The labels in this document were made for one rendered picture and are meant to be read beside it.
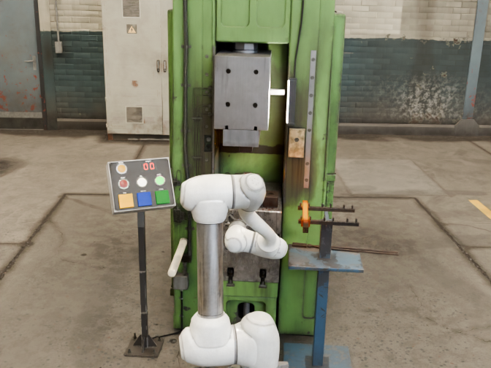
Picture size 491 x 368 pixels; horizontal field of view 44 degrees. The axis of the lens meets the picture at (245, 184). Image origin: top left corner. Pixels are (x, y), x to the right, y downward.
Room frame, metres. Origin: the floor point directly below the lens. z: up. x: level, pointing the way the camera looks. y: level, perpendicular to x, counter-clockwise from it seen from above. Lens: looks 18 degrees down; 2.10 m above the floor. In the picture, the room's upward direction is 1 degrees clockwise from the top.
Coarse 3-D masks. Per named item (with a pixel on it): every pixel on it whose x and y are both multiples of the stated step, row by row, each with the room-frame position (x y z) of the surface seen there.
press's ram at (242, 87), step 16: (224, 64) 3.30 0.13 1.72; (240, 64) 3.29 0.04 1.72; (256, 64) 3.29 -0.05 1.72; (224, 80) 3.30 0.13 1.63; (240, 80) 3.29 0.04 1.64; (256, 80) 3.29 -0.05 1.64; (224, 96) 3.30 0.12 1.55; (240, 96) 3.29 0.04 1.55; (256, 96) 3.29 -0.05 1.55; (224, 112) 3.30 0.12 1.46; (240, 112) 3.29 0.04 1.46; (256, 112) 3.29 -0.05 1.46; (224, 128) 3.30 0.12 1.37; (240, 128) 3.29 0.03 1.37
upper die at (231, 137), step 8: (256, 128) 3.35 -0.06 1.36; (224, 136) 3.30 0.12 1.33; (232, 136) 3.30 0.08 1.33; (240, 136) 3.29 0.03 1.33; (248, 136) 3.29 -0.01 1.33; (256, 136) 3.29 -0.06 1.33; (224, 144) 3.30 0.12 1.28; (232, 144) 3.30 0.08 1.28; (240, 144) 3.29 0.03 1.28; (248, 144) 3.29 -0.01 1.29; (256, 144) 3.29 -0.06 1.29
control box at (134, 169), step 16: (144, 160) 3.23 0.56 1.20; (160, 160) 3.26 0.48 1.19; (112, 176) 3.13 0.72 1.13; (128, 176) 3.15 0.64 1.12; (144, 176) 3.18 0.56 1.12; (160, 176) 3.21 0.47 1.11; (112, 192) 3.08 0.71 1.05; (128, 192) 3.11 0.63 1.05; (112, 208) 3.09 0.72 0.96; (128, 208) 3.06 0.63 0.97; (144, 208) 3.09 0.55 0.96; (160, 208) 3.15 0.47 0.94
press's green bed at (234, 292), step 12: (228, 288) 3.24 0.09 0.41; (240, 288) 3.24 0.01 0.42; (252, 288) 3.23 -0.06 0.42; (264, 288) 3.23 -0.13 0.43; (276, 288) 3.23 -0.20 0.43; (228, 300) 3.25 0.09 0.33; (240, 300) 3.24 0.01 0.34; (252, 300) 3.24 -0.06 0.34; (264, 300) 3.24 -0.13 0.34; (228, 312) 3.29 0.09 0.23; (240, 312) 3.36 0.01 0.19; (252, 312) 3.37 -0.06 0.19; (264, 312) 3.27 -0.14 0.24
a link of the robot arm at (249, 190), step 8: (232, 176) 2.19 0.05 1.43; (240, 176) 2.19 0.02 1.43; (248, 176) 2.15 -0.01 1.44; (256, 176) 2.16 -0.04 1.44; (232, 184) 2.15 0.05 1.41; (240, 184) 2.14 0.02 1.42; (248, 184) 2.13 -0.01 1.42; (256, 184) 2.13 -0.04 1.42; (264, 184) 2.20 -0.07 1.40; (240, 192) 2.14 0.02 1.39; (248, 192) 2.12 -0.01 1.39; (256, 192) 2.13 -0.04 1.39; (264, 192) 2.17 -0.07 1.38; (240, 200) 2.14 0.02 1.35; (248, 200) 2.15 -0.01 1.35; (256, 200) 2.15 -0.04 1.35; (232, 208) 2.16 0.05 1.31; (240, 208) 2.18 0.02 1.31; (248, 208) 2.20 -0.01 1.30; (256, 208) 2.23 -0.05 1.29
